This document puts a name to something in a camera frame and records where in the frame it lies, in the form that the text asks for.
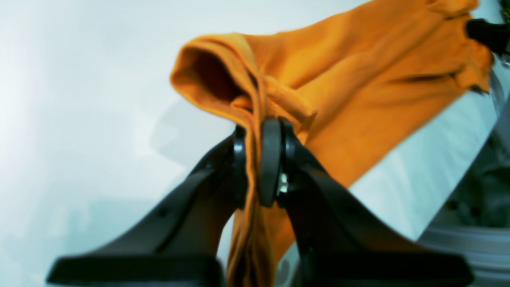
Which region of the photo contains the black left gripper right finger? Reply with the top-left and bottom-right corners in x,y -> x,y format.
260,116 -> 473,287

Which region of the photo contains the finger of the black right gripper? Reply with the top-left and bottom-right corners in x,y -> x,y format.
466,19 -> 510,54

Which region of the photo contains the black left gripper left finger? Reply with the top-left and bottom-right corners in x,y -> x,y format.
46,126 -> 247,287

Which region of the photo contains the orange T-shirt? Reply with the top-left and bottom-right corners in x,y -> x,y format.
171,0 -> 493,287

